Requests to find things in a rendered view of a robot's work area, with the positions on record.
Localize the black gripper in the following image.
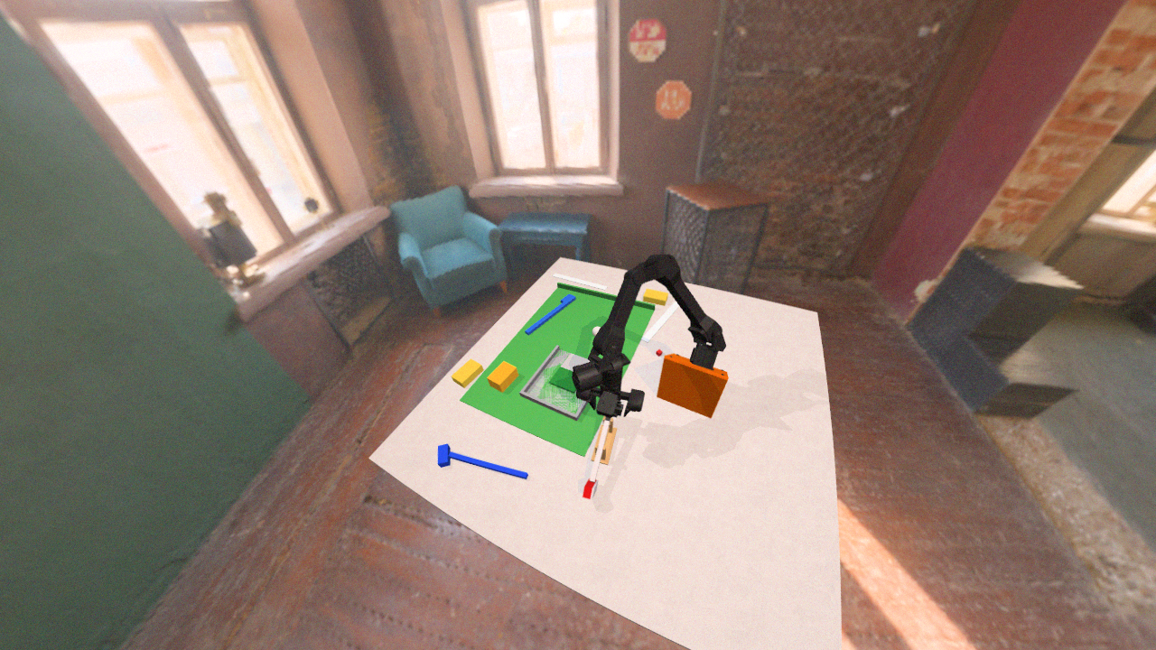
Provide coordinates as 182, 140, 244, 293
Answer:
576, 381, 645, 418

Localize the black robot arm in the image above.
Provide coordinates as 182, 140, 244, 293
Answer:
572, 254, 726, 418

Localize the blue putter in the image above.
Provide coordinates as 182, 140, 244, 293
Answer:
525, 294, 576, 335
437, 444, 528, 479

